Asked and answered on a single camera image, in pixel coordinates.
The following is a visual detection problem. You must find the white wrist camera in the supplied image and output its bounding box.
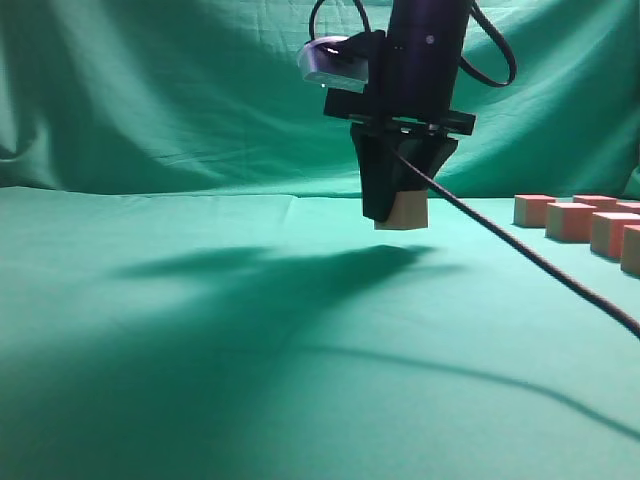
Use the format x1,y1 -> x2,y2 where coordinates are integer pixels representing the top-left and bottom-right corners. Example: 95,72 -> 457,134
297,36 -> 369,93

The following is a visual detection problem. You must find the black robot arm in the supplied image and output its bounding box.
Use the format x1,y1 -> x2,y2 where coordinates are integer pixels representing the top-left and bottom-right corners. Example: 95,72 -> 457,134
324,1 -> 475,230

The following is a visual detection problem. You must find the green cloth backdrop and cover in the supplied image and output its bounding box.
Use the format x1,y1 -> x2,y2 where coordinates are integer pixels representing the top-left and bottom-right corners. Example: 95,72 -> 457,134
1,1 -> 639,479

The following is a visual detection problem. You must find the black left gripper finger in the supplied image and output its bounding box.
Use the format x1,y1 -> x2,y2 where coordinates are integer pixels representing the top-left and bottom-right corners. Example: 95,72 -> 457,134
351,127 -> 399,222

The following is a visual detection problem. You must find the pink cube column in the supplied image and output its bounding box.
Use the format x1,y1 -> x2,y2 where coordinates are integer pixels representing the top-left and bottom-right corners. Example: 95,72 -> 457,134
545,202 -> 597,243
513,194 -> 556,228
590,212 -> 639,260
620,225 -> 640,277
572,195 -> 618,212
616,201 -> 640,215

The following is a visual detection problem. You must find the black cable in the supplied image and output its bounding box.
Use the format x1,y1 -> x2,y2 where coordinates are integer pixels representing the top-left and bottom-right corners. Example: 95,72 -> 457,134
308,0 -> 640,341

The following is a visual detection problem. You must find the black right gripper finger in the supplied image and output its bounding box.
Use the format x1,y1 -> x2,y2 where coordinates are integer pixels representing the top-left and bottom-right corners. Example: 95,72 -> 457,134
399,135 -> 458,191

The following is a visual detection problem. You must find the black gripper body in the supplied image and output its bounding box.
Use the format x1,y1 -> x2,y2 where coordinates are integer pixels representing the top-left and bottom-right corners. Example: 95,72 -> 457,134
324,29 -> 475,136

